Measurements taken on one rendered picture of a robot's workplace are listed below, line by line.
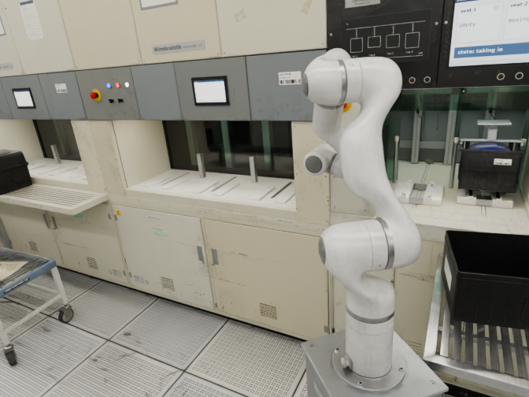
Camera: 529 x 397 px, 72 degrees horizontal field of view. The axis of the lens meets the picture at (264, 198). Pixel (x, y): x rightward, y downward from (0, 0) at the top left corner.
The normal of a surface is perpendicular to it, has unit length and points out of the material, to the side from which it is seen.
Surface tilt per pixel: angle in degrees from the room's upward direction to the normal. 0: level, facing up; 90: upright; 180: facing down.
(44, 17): 90
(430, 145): 90
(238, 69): 90
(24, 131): 90
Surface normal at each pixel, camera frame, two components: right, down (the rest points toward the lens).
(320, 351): -0.08, -0.93
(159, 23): -0.46, 0.36
